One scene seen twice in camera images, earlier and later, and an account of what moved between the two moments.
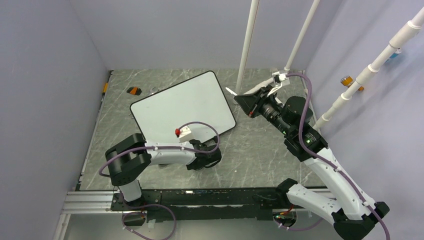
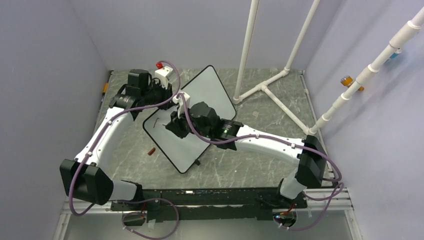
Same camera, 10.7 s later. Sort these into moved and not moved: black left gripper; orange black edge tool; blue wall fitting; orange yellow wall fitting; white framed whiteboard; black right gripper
Moved: black left gripper; black right gripper
Not moved: white framed whiteboard; orange black edge tool; blue wall fitting; orange yellow wall fitting
